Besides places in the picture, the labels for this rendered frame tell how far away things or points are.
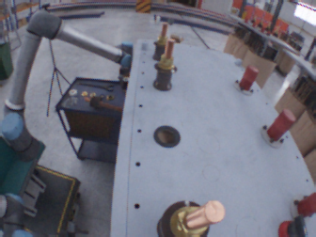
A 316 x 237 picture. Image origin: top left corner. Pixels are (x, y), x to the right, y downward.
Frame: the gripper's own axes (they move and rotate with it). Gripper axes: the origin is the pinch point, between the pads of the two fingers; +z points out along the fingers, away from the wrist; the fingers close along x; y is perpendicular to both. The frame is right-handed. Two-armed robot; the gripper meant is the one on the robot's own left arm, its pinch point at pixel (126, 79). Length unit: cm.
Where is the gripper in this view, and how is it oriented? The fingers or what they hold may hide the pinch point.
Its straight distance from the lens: 140.1
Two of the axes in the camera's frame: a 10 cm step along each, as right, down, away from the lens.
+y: -8.9, -4.0, 2.1
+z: -1.4, 6.8, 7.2
